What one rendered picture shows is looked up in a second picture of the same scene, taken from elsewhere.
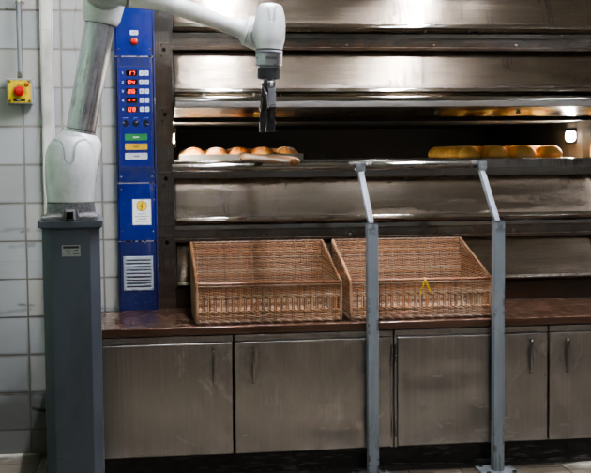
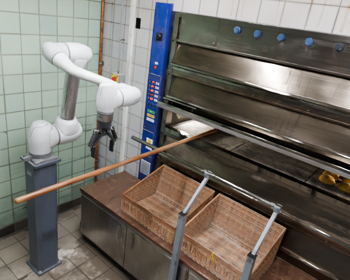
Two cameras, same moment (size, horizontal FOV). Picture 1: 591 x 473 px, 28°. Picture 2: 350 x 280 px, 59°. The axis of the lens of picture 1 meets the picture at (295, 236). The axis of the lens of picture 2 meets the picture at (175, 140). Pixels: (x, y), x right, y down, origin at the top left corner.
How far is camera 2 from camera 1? 346 cm
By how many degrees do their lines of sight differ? 47
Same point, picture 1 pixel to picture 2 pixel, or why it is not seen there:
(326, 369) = (158, 263)
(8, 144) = not seen: hidden behind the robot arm
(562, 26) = not seen: outside the picture
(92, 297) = not seen: hidden behind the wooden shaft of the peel
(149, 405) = (100, 230)
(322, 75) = (235, 108)
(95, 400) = (37, 231)
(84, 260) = (32, 179)
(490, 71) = (343, 140)
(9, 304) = (111, 157)
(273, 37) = (99, 105)
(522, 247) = (329, 253)
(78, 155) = (33, 134)
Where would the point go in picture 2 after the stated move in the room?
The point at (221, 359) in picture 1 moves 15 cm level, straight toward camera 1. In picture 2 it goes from (122, 230) to (106, 238)
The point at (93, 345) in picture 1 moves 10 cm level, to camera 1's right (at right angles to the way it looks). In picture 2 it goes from (35, 212) to (41, 219)
